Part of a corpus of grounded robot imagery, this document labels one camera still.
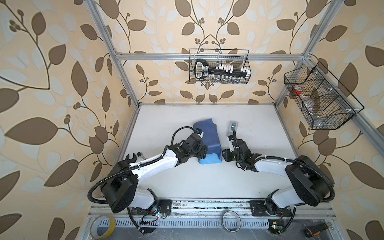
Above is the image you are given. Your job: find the blue wrapping paper sheet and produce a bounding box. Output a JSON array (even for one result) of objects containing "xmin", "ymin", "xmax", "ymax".
[{"xmin": 193, "ymin": 119, "xmax": 222, "ymax": 165}]

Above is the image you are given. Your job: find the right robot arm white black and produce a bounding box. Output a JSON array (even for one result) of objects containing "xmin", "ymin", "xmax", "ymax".
[{"xmin": 222, "ymin": 133, "xmax": 335, "ymax": 216}]

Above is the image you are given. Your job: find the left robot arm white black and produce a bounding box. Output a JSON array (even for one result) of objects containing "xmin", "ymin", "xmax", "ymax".
[{"xmin": 87, "ymin": 133, "xmax": 208, "ymax": 214}]

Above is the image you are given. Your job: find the grey tape dispenser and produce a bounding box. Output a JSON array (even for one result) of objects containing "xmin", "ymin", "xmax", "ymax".
[{"xmin": 227, "ymin": 121, "xmax": 238, "ymax": 137}]

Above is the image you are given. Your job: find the black adjustable wrench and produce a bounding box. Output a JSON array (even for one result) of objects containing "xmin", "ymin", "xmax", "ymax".
[{"xmin": 124, "ymin": 153, "xmax": 137, "ymax": 164}]

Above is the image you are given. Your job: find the black tool set in basket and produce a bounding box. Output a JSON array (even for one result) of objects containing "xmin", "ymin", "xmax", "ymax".
[{"xmin": 192, "ymin": 60, "xmax": 252, "ymax": 80}]

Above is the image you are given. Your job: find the orange black screwdriver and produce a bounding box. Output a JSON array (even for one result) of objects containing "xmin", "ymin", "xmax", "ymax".
[{"xmin": 303, "ymin": 223, "xmax": 329, "ymax": 238}]

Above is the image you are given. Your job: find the yellow tape roll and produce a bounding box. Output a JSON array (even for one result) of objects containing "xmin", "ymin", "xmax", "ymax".
[{"xmin": 90, "ymin": 215, "xmax": 117, "ymax": 240}]

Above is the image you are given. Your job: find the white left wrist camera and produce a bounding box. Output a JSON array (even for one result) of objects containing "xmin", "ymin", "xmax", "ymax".
[{"xmin": 195, "ymin": 128, "xmax": 204, "ymax": 138}]

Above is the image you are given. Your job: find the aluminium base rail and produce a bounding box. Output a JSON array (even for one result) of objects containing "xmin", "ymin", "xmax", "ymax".
[{"xmin": 88, "ymin": 197, "xmax": 334, "ymax": 218}]

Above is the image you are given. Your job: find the grey ring on rail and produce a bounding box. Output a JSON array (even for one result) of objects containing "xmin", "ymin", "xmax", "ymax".
[{"xmin": 221, "ymin": 210, "xmax": 242, "ymax": 233}]

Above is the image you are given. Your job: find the back wall wire basket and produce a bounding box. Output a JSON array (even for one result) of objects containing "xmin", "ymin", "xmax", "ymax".
[{"xmin": 189, "ymin": 48, "xmax": 252, "ymax": 85}]

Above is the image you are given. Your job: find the wall wire basket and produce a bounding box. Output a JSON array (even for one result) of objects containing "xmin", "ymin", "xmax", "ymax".
[
  {"xmin": 284, "ymin": 63, "xmax": 364, "ymax": 130},
  {"xmin": 189, "ymin": 48, "xmax": 252, "ymax": 85}
]

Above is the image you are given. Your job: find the right wall wire basket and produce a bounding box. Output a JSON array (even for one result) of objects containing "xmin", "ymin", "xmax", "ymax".
[{"xmin": 284, "ymin": 63, "xmax": 364, "ymax": 130}]

